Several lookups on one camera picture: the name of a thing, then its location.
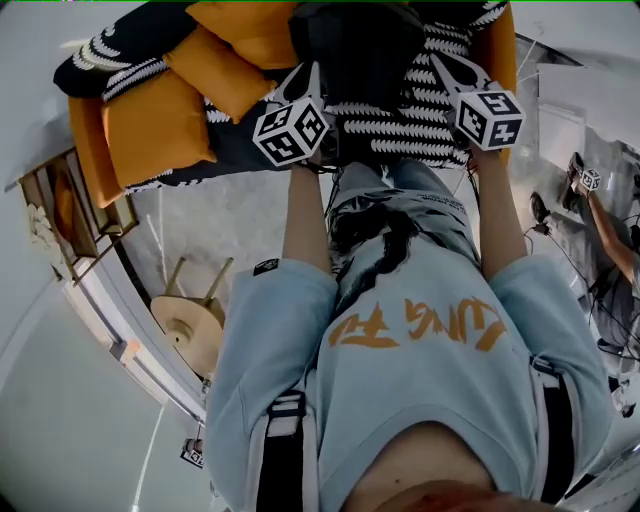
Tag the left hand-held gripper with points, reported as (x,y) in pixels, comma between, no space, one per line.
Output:
(290,132)

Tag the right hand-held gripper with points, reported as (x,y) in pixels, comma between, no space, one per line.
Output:
(492,120)

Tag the dark grey garment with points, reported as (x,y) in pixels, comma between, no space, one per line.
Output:
(360,45)

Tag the orange sofa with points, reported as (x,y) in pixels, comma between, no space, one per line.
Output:
(85,145)

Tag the person's left forearm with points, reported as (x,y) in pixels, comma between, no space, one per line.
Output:
(305,220)

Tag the another person's forearm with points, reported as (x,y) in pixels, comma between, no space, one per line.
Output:
(607,235)

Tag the person's right forearm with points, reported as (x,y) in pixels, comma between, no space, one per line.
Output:
(500,220)

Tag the black white striped blanket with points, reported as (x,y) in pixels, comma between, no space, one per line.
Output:
(235,145)

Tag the white table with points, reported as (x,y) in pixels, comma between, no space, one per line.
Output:
(565,85)

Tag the person's blue jeans leg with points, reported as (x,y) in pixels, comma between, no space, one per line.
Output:
(415,175)

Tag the wooden shelf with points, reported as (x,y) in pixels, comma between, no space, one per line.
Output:
(107,215)

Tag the orange cloth item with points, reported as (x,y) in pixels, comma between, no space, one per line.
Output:
(62,205)

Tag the round wooden stool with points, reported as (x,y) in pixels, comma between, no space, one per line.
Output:
(192,335)

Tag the white soft item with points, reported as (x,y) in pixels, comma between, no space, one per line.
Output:
(42,230)

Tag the pale orange door latch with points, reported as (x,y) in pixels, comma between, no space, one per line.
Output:
(132,346)

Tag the person's light blue shirt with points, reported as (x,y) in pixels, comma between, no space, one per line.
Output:
(425,390)

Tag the person's bare neck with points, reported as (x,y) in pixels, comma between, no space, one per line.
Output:
(425,465)

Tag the white door frame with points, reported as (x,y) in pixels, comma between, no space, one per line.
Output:
(100,320)

